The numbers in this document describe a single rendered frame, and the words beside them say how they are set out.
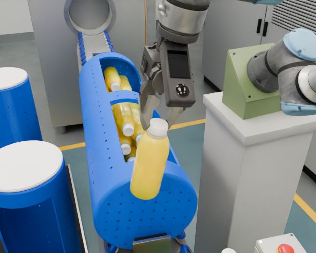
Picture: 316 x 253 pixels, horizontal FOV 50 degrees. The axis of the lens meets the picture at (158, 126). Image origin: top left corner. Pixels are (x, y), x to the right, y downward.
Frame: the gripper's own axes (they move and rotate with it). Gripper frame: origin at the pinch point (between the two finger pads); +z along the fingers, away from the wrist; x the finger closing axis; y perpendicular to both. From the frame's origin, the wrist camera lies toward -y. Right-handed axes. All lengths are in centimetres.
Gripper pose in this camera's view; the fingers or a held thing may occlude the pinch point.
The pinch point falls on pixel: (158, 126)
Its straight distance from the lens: 67.7
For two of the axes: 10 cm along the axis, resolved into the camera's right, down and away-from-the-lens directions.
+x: -9.4, 0.2, -3.5
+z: -2.1, 7.7, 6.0
